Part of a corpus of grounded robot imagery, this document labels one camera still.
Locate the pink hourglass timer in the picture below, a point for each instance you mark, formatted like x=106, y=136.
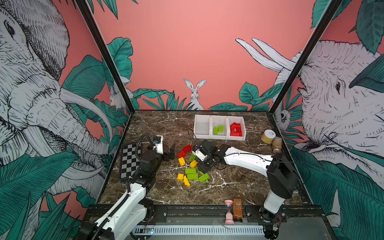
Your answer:
x=229, y=215

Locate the red arch lego piece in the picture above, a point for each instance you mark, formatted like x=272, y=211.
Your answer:
x=236, y=130

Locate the white three-compartment bin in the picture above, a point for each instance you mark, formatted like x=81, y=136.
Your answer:
x=204, y=124

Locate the white perforated rail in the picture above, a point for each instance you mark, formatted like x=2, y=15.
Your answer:
x=192, y=230

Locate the yellow lego brick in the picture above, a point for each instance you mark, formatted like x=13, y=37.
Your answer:
x=180, y=177
x=194, y=164
x=182, y=162
x=186, y=182

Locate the brown spice jar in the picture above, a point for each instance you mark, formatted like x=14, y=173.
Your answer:
x=277, y=145

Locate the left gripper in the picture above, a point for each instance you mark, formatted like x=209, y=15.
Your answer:
x=167, y=157

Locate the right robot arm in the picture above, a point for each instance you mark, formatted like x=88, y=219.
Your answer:
x=281, y=173

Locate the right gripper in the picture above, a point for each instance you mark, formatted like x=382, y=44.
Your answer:
x=202, y=167

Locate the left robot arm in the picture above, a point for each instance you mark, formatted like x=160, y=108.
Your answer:
x=138, y=169

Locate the checkerboard calibration plate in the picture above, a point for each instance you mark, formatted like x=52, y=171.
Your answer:
x=129, y=162

